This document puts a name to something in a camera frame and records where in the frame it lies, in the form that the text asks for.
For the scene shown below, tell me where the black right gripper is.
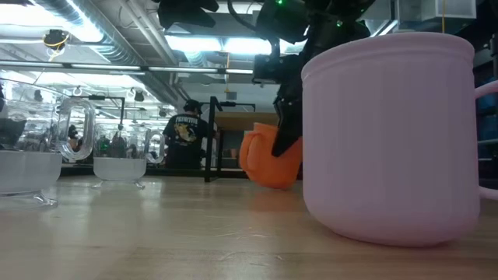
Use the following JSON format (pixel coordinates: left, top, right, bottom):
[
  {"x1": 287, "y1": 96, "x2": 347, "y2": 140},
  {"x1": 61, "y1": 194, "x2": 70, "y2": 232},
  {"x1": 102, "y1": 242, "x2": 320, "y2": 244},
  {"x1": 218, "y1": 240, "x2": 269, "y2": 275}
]
[{"x1": 271, "y1": 22, "x2": 336, "y2": 158}]

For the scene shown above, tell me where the orange mug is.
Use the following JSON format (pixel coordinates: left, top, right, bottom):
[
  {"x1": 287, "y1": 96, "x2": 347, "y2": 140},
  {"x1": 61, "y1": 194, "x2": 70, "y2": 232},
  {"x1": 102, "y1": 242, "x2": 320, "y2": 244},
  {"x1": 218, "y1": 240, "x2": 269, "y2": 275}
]
[{"x1": 238, "y1": 121, "x2": 303, "y2": 191}]

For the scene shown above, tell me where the large pink mug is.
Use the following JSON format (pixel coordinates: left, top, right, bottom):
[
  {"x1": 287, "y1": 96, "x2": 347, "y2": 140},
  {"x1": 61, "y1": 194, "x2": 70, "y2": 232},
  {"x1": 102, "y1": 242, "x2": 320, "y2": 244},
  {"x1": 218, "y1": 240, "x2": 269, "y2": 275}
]
[{"x1": 301, "y1": 31, "x2": 498, "y2": 248}]

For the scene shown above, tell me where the clear glass footed mug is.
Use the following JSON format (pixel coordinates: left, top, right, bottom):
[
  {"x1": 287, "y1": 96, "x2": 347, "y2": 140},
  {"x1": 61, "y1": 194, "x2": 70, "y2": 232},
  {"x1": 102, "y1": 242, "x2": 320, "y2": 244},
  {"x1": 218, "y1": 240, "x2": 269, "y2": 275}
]
[
  {"x1": 91, "y1": 123, "x2": 167, "y2": 191},
  {"x1": 0, "y1": 79, "x2": 97, "y2": 209}
]

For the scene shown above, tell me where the person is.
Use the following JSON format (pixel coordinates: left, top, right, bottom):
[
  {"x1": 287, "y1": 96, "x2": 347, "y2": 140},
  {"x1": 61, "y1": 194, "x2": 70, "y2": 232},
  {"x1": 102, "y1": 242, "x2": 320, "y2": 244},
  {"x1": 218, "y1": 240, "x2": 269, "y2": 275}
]
[{"x1": 162, "y1": 99, "x2": 209, "y2": 170}]

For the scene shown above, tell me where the white ceiling air unit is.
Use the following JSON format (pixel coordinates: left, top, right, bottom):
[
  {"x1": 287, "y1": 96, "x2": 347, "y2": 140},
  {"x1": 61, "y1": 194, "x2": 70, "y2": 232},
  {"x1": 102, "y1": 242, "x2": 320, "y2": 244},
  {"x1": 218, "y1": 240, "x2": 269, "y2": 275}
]
[{"x1": 396, "y1": 0, "x2": 478, "y2": 23}]

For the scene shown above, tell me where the blue container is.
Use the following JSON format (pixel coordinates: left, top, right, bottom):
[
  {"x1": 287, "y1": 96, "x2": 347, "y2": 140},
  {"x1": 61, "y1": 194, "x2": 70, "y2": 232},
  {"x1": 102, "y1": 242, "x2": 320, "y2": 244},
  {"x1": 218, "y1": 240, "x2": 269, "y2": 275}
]
[{"x1": 477, "y1": 76, "x2": 498, "y2": 142}]

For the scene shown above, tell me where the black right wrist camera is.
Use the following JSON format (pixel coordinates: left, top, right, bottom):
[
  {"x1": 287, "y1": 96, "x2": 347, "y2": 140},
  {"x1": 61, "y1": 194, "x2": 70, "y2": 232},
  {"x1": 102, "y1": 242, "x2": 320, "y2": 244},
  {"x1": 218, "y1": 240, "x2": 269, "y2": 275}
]
[{"x1": 252, "y1": 53, "x2": 303, "y2": 86}]

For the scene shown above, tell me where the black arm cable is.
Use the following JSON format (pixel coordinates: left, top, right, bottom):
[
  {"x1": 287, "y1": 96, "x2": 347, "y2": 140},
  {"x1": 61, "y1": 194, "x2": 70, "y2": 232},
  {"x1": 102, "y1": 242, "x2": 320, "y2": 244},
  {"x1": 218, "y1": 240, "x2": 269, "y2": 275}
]
[{"x1": 227, "y1": 0, "x2": 282, "y2": 58}]

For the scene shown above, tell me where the long ceiling light rail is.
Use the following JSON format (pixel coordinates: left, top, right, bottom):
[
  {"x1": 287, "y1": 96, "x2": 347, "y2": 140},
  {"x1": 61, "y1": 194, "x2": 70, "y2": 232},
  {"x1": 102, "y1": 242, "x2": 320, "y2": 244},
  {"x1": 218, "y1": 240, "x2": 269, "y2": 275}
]
[{"x1": 0, "y1": 59, "x2": 254, "y2": 76}]

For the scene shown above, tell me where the silver ceiling duct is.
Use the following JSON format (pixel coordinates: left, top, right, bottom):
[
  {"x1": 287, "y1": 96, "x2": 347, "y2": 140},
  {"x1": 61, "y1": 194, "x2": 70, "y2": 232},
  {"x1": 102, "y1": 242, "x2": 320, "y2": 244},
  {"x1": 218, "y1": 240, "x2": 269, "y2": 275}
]
[{"x1": 34, "y1": 0, "x2": 188, "y2": 104}]

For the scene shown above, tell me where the black reel yellow cable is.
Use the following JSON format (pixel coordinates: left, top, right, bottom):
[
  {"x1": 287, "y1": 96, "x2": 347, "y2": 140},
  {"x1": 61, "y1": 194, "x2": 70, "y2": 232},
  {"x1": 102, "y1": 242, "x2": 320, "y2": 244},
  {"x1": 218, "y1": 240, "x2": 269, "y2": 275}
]
[{"x1": 41, "y1": 28, "x2": 72, "y2": 54}]

